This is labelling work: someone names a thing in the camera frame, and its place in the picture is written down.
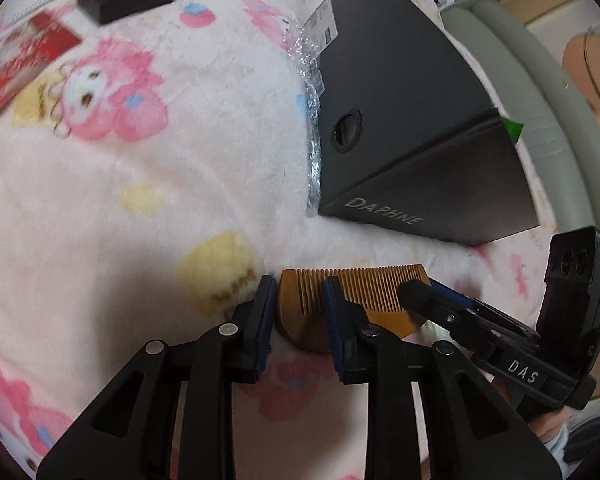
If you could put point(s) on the large black cardboard box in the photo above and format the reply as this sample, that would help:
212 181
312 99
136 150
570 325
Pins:
405 90

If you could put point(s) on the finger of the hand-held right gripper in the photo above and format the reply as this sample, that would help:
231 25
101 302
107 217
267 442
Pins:
420 299
452 294

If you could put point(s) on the green tape piece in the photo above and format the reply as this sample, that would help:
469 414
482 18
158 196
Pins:
512 129

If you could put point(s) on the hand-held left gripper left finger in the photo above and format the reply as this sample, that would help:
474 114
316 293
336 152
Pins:
264 312

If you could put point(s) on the clear plastic wrap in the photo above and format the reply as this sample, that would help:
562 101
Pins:
311 67

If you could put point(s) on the pink printed blanket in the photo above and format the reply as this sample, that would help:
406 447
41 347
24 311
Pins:
130 185

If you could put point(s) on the wooden comb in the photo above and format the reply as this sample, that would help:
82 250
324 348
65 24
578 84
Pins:
302 305

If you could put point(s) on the red printed packet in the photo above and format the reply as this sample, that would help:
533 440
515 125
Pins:
15 60

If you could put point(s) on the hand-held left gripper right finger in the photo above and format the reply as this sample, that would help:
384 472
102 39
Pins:
334 320

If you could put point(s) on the grey padded bed edge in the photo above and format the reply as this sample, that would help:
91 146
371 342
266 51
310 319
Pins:
530 65

